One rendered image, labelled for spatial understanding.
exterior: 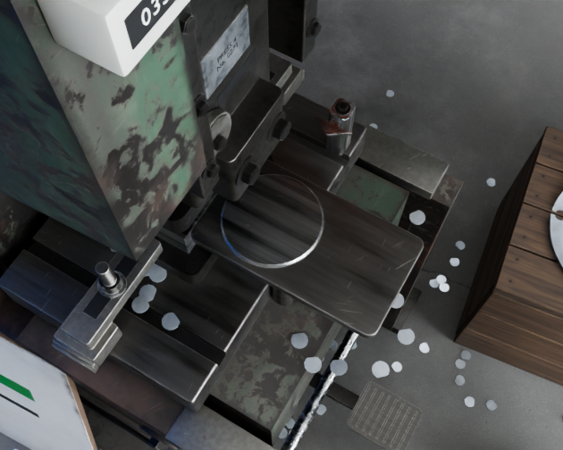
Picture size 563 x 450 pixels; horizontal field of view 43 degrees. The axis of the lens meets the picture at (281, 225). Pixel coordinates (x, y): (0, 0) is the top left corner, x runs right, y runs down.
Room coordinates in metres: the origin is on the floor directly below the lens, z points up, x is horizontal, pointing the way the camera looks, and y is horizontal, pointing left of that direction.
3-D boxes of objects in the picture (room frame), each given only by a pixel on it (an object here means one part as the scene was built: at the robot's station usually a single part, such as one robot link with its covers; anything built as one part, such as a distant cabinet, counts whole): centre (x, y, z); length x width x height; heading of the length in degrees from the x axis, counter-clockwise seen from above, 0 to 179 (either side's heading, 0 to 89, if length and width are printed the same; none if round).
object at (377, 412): (0.37, 0.00, 0.14); 0.59 x 0.10 x 0.05; 59
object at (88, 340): (0.29, 0.21, 0.76); 0.17 x 0.06 x 0.10; 149
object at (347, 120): (0.52, -0.08, 0.75); 0.03 x 0.03 x 0.10; 59
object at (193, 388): (0.43, 0.12, 0.68); 0.45 x 0.30 x 0.06; 149
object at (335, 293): (0.35, -0.03, 0.72); 0.25 x 0.14 x 0.14; 59
